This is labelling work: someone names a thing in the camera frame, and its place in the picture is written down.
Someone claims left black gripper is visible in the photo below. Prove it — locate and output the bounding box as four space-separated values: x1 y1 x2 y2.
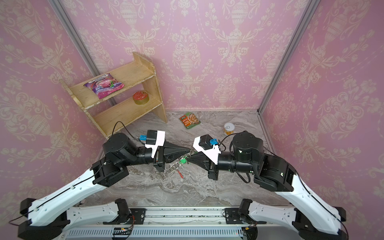
122 133 189 172

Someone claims metal key organizer ring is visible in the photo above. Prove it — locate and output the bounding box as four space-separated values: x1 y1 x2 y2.
163 151 193 176

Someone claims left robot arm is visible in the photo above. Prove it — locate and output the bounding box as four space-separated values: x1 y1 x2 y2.
18 130 190 240

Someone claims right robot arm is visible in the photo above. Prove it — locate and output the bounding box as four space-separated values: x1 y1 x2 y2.
187 131 349 240

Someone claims red key tag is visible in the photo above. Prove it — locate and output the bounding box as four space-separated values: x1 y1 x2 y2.
177 170 184 179

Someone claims green orange food packet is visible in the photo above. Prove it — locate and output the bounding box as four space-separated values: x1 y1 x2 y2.
179 112 201 129

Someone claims yellow can white lid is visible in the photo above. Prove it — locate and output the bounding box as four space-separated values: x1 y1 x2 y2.
224 123 235 136

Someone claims red lid round tin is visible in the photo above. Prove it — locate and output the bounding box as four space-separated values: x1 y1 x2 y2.
133 90 150 105

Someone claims wooden two-tier shelf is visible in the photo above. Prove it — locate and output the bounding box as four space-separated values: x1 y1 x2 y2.
60 52 168 138

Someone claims purple snack bag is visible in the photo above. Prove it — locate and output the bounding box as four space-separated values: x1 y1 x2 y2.
84 73 125 100

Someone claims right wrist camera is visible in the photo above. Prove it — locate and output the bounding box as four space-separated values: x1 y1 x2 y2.
193 135 221 165

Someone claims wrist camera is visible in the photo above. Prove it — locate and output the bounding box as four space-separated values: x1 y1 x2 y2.
193 135 221 165
139 130 166 159

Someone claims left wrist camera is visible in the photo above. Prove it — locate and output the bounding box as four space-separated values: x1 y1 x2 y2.
139 130 166 159

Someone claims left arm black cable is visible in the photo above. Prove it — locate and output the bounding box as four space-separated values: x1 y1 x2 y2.
110 120 145 146

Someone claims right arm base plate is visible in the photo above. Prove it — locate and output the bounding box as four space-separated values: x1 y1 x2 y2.
223 208 251 225

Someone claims aluminium mounting rail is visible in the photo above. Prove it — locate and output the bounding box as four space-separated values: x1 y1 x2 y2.
59 200 311 230

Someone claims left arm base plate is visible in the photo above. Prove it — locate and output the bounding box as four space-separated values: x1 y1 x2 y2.
103 208 147 225

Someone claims slotted cable duct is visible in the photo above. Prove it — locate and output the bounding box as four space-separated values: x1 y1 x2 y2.
60 226 243 240

